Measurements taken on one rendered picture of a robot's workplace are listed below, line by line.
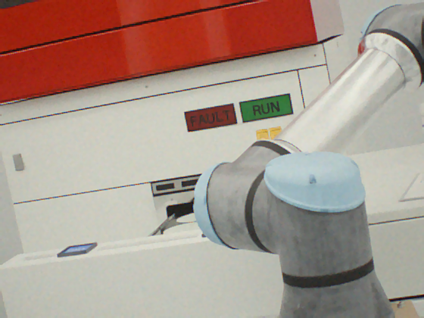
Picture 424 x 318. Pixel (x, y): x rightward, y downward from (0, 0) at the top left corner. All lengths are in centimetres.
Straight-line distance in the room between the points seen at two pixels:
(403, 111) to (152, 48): 166
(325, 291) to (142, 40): 108
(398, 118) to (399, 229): 211
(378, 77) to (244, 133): 76
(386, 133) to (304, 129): 227
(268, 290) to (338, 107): 34
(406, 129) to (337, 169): 245
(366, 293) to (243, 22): 100
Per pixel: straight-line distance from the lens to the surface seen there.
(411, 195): 148
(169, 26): 203
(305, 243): 109
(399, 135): 353
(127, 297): 154
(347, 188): 109
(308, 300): 111
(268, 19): 199
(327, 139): 127
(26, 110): 222
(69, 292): 157
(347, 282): 110
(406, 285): 145
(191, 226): 191
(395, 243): 143
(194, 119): 208
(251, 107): 205
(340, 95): 132
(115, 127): 214
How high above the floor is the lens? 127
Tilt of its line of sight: 7 degrees down
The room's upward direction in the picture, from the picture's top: 11 degrees counter-clockwise
